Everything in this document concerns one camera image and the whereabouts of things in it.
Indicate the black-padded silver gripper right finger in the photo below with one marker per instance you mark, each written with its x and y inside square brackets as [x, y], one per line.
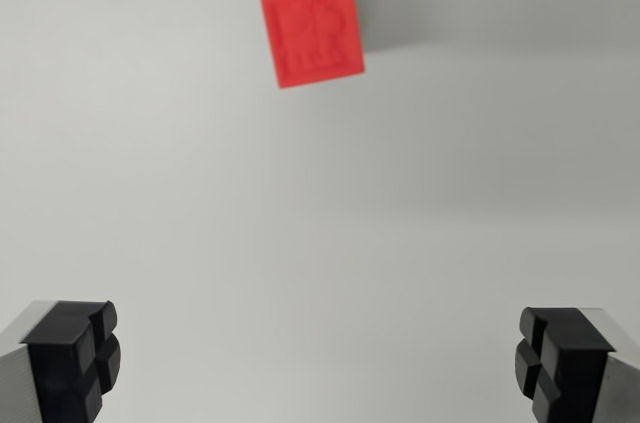
[575, 368]

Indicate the black-padded silver gripper left finger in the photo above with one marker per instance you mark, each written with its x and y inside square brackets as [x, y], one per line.
[55, 358]

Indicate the red embossed plastic cube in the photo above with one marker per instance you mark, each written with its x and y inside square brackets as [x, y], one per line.
[312, 33]

